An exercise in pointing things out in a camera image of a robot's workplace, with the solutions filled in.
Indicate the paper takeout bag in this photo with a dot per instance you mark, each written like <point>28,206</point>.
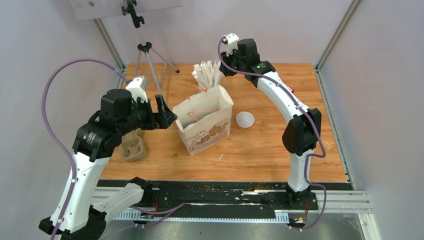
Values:
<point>204,119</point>

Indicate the white perforated board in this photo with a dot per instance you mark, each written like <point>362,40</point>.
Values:
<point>97,9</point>

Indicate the white cup of straws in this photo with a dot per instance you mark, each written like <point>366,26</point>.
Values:
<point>207,74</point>

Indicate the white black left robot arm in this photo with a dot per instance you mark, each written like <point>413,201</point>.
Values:
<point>121,112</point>

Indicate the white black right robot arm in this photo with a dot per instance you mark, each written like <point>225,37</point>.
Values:
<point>303,131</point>

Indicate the aluminium rail frame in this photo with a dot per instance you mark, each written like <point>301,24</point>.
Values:
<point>332,202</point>

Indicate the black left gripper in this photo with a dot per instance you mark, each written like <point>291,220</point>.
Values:
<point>166,116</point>

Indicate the camera tripod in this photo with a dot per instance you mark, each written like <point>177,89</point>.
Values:
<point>145,47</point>

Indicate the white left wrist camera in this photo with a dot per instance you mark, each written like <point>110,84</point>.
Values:
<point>137,88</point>

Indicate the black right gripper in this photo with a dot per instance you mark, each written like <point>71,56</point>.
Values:
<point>226,59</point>

